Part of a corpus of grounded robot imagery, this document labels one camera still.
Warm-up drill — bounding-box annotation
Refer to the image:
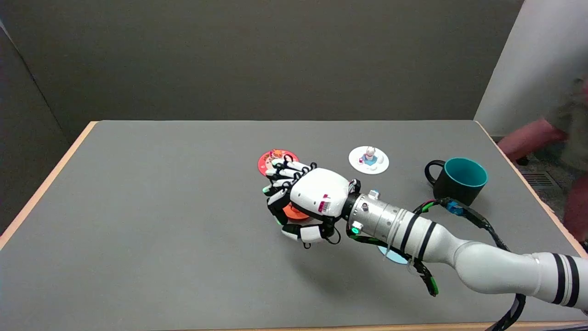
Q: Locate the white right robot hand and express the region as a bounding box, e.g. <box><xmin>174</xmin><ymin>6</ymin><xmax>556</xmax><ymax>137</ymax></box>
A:
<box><xmin>263</xmin><ymin>155</ymin><xmax>361</xmax><ymax>249</ymax></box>

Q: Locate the white cup lid with figurine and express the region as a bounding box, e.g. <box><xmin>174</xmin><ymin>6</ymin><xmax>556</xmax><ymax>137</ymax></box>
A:
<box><xmin>349</xmin><ymin>146</ymin><xmax>390</xmax><ymax>175</ymax></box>

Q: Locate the orange cup lid with fox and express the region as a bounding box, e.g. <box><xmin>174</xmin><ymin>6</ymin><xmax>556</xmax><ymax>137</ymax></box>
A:
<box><xmin>283</xmin><ymin>204</ymin><xmax>309</xmax><ymax>221</ymax></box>

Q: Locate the red cup lid with figurine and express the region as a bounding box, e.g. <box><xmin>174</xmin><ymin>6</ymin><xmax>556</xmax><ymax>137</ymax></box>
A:
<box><xmin>258</xmin><ymin>148</ymin><xmax>300</xmax><ymax>177</ymax></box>

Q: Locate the light blue rainbow cup lid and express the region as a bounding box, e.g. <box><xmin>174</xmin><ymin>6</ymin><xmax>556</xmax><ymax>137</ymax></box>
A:
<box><xmin>378</xmin><ymin>245</ymin><xmax>409</xmax><ymax>265</ymax></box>

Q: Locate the black mug teal inside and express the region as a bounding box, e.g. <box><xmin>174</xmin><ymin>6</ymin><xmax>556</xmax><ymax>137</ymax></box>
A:
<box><xmin>424</xmin><ymin>157</ymin><xmax>488</xmax><ymax>206</ymax></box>

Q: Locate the person in red clothes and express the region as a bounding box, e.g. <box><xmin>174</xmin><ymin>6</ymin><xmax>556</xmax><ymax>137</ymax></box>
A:
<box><xmin>497</xmin><ymin>76</ymin><xmax>588</xmax><ymax>251</ymax></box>

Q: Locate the floor vent grille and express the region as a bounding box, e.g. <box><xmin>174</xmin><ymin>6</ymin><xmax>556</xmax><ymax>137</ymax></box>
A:
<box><xmin>521</xmin><ymin>171</ymin><xmax>556</xmax><ymax>188</ymax></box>

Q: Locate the green-taped black cable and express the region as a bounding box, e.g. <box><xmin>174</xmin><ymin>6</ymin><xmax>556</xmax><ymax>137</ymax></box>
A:
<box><xmin>347</xmin><ymin>228</ymin><xmax>439</xmax><ymax>297</ymax></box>

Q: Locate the thick black cable loop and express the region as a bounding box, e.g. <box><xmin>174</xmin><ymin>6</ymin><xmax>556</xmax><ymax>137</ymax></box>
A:
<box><xmin>413</xmin><ymin>198</ymin><xmax>526</xmax><ymax>331</ymax></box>

